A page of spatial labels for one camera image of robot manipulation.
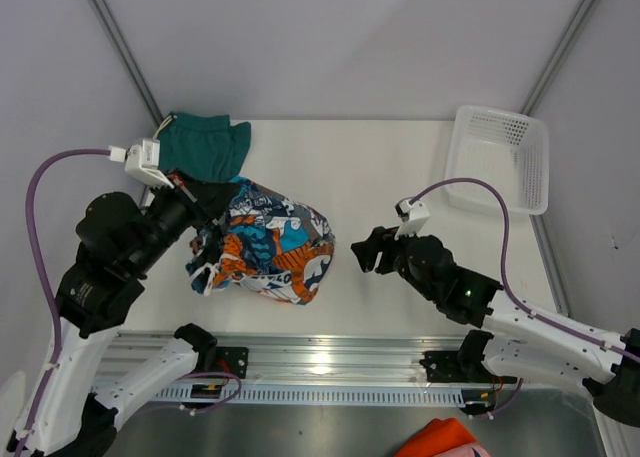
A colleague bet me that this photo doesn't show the teal green shorts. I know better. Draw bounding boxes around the teal green shorts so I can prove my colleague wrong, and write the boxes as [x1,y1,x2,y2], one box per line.
[154,112,252,183]

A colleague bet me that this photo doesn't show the patterned blue orange shorts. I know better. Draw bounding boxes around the patterned blue orange shorts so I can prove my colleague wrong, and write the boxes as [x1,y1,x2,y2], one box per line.
[185,177,335,305]

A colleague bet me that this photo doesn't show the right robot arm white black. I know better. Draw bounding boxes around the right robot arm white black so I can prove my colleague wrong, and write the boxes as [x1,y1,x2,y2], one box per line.
[351,227,639,427]

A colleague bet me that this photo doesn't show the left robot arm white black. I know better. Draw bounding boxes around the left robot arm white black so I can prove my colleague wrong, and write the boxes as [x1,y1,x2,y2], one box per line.
[7,174,239,456]

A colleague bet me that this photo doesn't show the white plastic mesh basket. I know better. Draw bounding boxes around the white plastic mesh basket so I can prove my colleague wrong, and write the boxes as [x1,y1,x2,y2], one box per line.
[445,105,549,216]

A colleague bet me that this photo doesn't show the orange cloth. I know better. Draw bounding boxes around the orange cloth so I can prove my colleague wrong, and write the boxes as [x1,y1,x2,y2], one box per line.
[395,418,476,457]

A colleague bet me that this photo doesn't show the pink cloth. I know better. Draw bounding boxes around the pink cloth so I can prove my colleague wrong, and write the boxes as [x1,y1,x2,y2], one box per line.
[437,443,491,457]

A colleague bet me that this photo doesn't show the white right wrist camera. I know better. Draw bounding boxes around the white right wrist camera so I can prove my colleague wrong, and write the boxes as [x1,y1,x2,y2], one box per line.
[395,198,430,240]

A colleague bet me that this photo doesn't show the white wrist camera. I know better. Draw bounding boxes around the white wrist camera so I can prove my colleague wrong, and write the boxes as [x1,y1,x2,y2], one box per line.
[395,198,430,240]
[108,138,173,188]

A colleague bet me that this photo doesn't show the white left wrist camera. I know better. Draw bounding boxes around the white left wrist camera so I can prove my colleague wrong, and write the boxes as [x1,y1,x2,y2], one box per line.
[108,138,173,188]

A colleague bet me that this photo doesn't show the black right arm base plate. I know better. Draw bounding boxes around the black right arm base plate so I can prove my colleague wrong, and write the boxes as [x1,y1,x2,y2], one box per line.
[418,350,518,384]

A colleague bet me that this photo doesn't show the aluminium mounting rail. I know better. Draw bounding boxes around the aluminium mounting rail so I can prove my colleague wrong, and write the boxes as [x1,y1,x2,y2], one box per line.
[94,332,516,391]

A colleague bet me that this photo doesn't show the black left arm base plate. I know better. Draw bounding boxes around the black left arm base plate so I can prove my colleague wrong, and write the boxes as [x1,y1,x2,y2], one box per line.
[197,346,250,379]

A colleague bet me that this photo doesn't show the white slotted cable duct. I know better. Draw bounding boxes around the white slotted cable duct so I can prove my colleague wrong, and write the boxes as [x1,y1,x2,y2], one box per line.
[152,383,465,408]

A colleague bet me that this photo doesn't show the left aluminium frame post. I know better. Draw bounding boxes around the left aluminium frame post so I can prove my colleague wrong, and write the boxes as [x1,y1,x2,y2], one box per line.
[87,0,163,124]

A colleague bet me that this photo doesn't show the aluminium frame post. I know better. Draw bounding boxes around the aluminium frame post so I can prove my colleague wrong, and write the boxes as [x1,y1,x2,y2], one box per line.
[87,0,163,124]
[520,0,601,116]

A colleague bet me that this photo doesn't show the right aluminium frame post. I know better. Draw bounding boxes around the right aluminium frame post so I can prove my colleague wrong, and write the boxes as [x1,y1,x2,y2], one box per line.
[520,0,601,116]

